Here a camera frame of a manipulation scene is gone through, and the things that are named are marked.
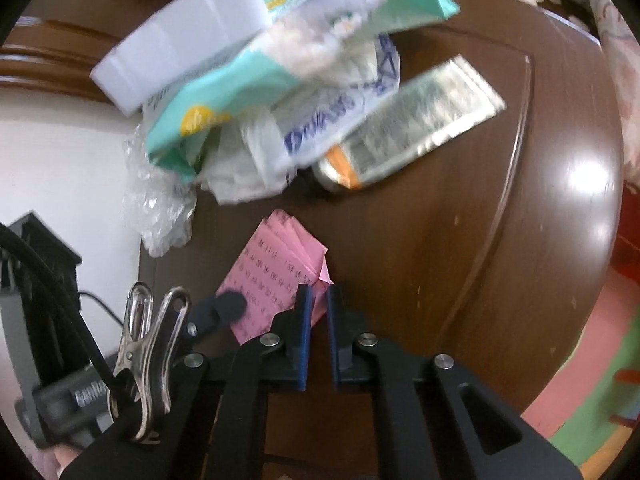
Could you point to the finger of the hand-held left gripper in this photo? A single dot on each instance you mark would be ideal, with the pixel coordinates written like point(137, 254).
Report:
point(225, 305)

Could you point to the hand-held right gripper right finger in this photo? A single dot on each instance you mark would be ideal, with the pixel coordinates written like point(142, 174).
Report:
point(333, 350)

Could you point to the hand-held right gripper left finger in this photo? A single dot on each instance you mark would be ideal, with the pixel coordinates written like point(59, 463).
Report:
point(302, 350)

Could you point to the pink printed paper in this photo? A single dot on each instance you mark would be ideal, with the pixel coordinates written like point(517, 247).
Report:
point(280, 265)

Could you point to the teal wipes packet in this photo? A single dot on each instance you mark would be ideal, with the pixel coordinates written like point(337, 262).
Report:
point(225, 85)

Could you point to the person's left hand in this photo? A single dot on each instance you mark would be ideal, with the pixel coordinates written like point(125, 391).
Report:
point(65, 462)

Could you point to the metal spring clip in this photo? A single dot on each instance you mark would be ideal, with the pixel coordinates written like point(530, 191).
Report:
point(150, 360)

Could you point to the clear crumpled plastic bag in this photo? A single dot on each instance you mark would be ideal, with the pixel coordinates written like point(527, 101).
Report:
point(160, 210)

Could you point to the white plastic bag blue print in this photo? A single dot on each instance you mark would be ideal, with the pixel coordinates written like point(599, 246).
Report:
point(325, 110)

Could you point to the silver foil blister strip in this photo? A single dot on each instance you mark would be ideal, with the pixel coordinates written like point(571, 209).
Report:
point(425, 110)

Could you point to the white ribbed plastic tray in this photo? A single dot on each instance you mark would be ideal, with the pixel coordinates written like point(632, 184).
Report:
point(175, 50)

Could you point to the green foam mat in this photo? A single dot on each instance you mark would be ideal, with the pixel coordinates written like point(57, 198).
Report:
point(595, 430)

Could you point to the pink checked cartoon quilt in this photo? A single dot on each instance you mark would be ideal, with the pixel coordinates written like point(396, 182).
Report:
point(620, 60)

